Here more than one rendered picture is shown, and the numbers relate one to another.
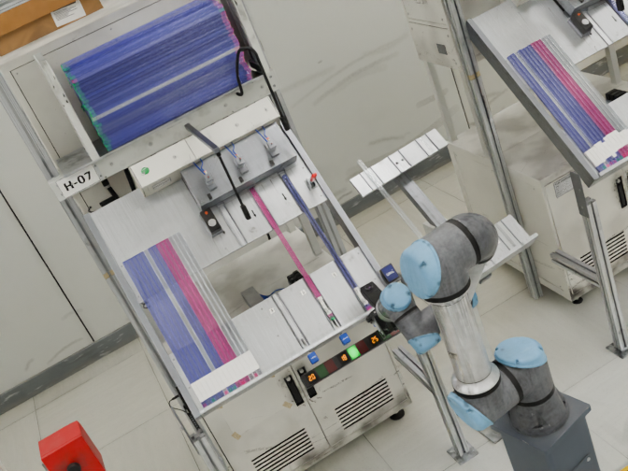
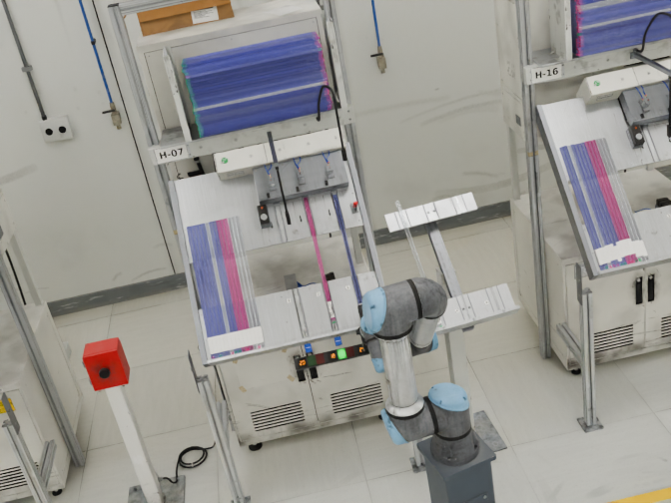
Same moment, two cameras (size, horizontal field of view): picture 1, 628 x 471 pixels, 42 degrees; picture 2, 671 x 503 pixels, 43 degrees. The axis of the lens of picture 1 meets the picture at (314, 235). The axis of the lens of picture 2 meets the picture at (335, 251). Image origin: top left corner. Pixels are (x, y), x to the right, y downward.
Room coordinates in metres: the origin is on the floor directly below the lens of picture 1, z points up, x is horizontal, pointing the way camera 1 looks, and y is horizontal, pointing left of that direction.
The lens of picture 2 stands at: (-0.47, -0.45, 2.39)
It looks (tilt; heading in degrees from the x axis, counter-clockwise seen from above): 28 degrees down; 10
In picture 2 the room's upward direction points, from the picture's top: 11 degrees counter-clockwise
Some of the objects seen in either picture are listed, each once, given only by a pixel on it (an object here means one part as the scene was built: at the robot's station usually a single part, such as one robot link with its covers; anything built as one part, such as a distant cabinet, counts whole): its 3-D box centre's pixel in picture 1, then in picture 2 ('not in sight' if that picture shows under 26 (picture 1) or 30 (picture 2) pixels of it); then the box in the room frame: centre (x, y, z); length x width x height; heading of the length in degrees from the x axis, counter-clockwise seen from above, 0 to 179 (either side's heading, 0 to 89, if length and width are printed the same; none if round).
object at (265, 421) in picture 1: (277, 361); (301, 340); (2.62, 0.32, 0.31); 0.70 x 0.65 x 0.62; 103
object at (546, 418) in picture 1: (535, 400); (453, 436); (1.57, -0.35, 0.60); 0.15 x 0.15 x 0.10
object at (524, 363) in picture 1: (521, 367); (447, 408); (1.57, -0.34, 0.72); 0.13 x 0.12 x 0.14; 110
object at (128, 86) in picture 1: (159, 71); (258, 84); (2.51, 0.24, 1.52); 0.51 x 0.13 x 0.27; 103
